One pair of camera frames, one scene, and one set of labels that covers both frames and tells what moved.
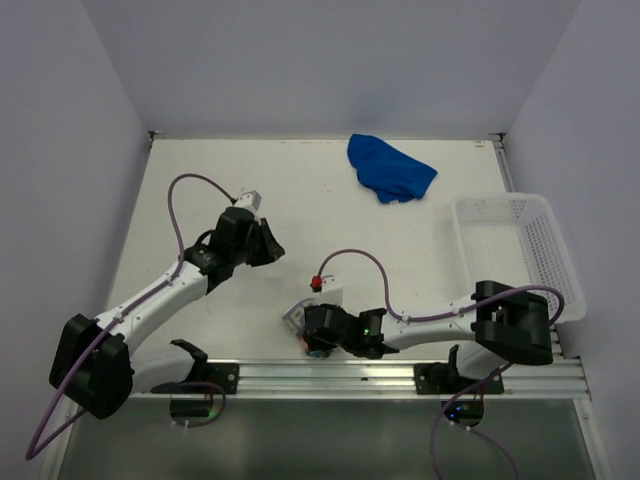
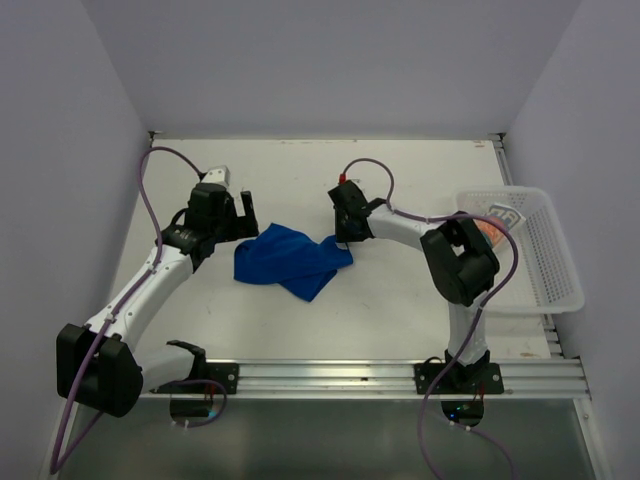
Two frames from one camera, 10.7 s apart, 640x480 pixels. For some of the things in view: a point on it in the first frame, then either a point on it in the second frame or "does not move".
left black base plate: x=226 y=375 does not move
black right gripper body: x=318 y=344 -> x=343 y=232
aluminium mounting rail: x=381 y=381 does not move
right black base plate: x=435 y=378 does not move
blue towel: x=386 y=171 -> x=291 y=259
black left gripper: x=271 y=249 -> x=242 y=226
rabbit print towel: x=294 y=320 -> x=492 y=230
